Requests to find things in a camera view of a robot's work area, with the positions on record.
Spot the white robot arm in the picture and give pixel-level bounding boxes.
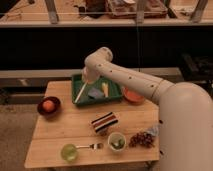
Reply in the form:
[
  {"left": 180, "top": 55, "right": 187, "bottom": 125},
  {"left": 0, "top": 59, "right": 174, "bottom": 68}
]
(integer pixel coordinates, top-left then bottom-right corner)
[{"left": 83, "top": 47, "right": 213, "bottom": 171}]

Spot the yellow corn cob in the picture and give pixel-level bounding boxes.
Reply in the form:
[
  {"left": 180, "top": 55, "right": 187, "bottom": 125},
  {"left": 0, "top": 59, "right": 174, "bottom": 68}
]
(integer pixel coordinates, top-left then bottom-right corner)
[{"left": 102, "top": 82, "right": 109, "bottom": 97}]

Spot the blue-grey sponge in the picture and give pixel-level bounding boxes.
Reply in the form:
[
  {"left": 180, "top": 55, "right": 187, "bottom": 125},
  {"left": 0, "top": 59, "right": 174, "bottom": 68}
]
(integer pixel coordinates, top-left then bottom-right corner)
[{"left": 88, "top": 88, "right": 104, "bottom": 99}]

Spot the white long-handled brush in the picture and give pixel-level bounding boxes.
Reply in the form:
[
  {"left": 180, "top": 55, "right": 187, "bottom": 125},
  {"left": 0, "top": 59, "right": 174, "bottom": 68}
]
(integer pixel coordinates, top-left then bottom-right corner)
[{"left": 75, "top": 83, "right": 87, "bottom": 103}]

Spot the crumpled clear plastic bag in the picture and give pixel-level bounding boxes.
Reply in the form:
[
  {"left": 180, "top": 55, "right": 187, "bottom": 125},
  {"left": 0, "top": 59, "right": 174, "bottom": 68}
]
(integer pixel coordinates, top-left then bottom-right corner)
[{"left": 146, "top": 125, "right": 159, "bottom": 136}]

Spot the green ball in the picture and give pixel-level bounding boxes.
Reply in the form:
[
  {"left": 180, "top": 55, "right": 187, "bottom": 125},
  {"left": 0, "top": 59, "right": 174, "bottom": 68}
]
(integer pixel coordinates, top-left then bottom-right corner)
[{"left": 61, "top": 144, "right": 78, "bottom": 162}]

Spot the dark red bowl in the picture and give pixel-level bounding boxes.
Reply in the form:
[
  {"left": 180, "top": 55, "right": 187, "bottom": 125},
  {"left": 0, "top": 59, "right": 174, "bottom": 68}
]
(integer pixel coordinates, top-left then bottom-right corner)
[{"left": 37, "top": 96, "right": 61, "bottom": 116}]

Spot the orange fruit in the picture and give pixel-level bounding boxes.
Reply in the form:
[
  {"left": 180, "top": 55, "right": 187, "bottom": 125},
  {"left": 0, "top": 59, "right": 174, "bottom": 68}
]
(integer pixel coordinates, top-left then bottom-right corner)
[{"left": 43, "top": 100, "right": 54, "bottom": 112}]

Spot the striped folded cloth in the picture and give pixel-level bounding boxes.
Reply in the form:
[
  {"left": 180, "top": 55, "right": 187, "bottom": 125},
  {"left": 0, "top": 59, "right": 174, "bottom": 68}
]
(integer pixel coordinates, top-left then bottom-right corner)
[{"left": 91, "top": 112, "right": 118, "bottom": 133}]

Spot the bunch of dark grapes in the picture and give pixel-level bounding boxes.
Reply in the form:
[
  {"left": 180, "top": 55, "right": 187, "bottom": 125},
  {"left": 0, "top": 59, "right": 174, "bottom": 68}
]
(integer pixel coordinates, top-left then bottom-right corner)
[{"left": 129, "top": 132, "right": 155, "bottom": 148}]

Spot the wooden table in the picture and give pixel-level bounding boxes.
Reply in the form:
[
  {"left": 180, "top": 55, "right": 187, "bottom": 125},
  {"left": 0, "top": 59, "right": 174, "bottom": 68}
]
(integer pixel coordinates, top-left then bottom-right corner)
[{"left": 25, "top": 81, "right": 159, "bottom": 168}]

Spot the silver fork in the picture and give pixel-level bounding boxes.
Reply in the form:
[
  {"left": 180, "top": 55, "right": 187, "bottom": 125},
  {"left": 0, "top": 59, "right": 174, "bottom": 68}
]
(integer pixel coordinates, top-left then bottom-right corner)
[{"left": 77, "top": 143, "right": 104, "bottom": 150}]

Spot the green plastic tray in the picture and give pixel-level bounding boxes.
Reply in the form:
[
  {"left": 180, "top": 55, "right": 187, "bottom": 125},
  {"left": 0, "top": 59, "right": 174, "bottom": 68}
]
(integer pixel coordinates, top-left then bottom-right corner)
[{"left": 71, "top": 74, "right": 122, "bottom": 107}]

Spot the white cup with green item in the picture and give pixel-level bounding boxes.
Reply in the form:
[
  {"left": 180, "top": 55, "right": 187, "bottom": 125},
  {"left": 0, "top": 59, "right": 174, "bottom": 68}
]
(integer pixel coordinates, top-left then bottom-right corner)
[{"left": 107, "top": 132, "right": 126, "bottom": 152}]

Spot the orange plate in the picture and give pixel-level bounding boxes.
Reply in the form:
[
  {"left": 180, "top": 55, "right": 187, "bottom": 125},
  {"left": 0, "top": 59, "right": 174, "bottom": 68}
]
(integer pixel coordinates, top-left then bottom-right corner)
[{"left": 123, "top": 88, "right": 145, "bottom": 104}]

